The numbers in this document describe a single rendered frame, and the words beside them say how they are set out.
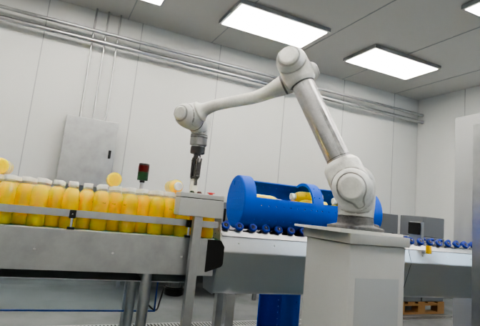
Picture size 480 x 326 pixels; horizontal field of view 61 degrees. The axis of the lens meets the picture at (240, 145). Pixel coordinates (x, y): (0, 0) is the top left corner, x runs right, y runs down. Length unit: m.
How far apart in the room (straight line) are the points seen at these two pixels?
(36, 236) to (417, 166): 7.06
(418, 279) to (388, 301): 0.96
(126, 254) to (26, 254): 0.38
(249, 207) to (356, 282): 0.67
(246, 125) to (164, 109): 1.24
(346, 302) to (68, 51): 4.67
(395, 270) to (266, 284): 0.70
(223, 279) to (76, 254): 0.72
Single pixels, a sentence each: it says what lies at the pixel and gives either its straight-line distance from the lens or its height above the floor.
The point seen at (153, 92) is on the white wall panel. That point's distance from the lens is 5.61.
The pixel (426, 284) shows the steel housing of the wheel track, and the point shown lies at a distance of 2.85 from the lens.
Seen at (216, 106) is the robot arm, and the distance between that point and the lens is 1.92.
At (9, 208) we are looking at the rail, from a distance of 1.87.
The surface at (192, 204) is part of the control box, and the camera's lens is 1.78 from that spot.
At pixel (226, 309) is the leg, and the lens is 2.16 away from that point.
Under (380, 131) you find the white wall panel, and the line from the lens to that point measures 7.54.
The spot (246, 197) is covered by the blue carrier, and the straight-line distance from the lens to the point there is 2.08.
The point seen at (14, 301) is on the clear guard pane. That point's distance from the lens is 2.41.
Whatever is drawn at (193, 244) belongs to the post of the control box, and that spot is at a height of 0.88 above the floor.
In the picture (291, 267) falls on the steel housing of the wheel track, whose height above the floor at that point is 0.78.
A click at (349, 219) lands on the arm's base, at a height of 1.05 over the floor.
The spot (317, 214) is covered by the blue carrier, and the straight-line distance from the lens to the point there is 2.27.
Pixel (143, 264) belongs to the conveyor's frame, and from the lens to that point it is 1.88.
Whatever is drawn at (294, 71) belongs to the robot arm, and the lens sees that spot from 1.77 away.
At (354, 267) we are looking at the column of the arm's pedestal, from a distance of 1.70.
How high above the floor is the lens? 1.05
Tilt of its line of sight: 9 degrees up
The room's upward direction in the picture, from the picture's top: 6 degrees clockwise
